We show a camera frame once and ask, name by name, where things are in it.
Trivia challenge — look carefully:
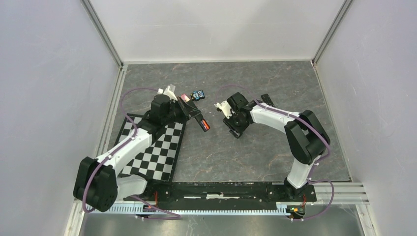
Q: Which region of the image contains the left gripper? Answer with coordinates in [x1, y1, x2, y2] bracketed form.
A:
[162, 96, 201, 125]

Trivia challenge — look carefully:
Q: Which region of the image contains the black remote control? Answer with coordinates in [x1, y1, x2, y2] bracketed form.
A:
[194, 114, 210, 132]

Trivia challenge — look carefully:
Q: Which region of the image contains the orange battery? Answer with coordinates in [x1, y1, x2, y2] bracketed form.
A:
[201, 119, 210, 131]

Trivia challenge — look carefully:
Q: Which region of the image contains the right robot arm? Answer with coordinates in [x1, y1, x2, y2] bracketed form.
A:
[215, 92, 330, 201]

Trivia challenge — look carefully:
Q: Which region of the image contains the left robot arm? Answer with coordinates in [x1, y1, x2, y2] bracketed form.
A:
[73, 95, 203, 213]

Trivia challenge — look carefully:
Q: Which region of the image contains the red yellow small box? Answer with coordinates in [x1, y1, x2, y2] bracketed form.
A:
[180, 94, 190, 102]

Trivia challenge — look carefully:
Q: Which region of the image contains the checkerboard calibration board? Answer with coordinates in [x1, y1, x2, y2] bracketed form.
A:
[119, 123, 185, 182]

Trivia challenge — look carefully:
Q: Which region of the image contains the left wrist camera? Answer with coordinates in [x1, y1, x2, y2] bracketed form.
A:
[157, 84, 178, 101]

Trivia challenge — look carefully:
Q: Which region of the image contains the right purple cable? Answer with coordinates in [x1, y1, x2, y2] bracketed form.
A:
[214, 85, 335, 222]

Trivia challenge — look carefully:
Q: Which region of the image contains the purple cable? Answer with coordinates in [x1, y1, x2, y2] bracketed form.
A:
[214, 85, 335, 222]
[81, 87, 160, 214]

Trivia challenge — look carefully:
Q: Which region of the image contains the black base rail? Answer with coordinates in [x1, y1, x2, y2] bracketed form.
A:
[139, 182, 317, 210]

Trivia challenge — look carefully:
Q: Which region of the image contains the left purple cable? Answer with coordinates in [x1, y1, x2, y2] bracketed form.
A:
[81, 87, 160, 214]

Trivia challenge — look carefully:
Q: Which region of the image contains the white cable comb strip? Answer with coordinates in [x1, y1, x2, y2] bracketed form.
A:
[106, 202, 302, 216]

